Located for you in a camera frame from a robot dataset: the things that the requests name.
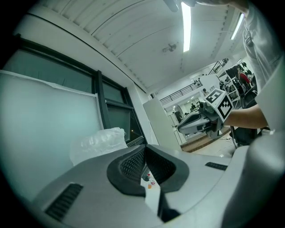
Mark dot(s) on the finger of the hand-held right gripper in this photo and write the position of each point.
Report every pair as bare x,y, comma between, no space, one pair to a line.
191,124

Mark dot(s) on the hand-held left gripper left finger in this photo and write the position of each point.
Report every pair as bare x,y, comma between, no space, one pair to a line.
100,189

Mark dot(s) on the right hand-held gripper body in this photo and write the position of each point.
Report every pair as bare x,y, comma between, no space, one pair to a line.
219,104

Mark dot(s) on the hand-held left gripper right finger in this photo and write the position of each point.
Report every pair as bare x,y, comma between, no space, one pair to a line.
200,178

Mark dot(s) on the person's right forearm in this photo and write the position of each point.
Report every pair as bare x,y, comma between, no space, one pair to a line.
245,118

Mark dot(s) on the clear plastic bottle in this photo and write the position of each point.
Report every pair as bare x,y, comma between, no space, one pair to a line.
98,142

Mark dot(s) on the wooden step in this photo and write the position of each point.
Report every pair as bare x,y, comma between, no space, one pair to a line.
200,143

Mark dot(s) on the white board panel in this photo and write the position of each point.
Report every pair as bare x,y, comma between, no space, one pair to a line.
160,124

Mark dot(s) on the black railing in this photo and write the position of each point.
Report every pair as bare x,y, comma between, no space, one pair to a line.
180,90

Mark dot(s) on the black office chair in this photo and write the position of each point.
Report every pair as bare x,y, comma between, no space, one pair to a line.
245,135

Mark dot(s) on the small orange bottle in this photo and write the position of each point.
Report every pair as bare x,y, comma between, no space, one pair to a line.
151,184

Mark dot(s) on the small ceiling fixture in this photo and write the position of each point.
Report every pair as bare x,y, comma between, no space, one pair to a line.
169,47

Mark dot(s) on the long ceiling light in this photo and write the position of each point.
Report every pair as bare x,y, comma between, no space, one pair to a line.
237,26
186,26

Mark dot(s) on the person's grey shirt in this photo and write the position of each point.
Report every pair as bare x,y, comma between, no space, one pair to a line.
262,33

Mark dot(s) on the frosted window board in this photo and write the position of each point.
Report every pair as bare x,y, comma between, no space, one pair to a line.
44,122

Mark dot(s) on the black window frame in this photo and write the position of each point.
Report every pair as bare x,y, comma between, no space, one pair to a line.
100,93

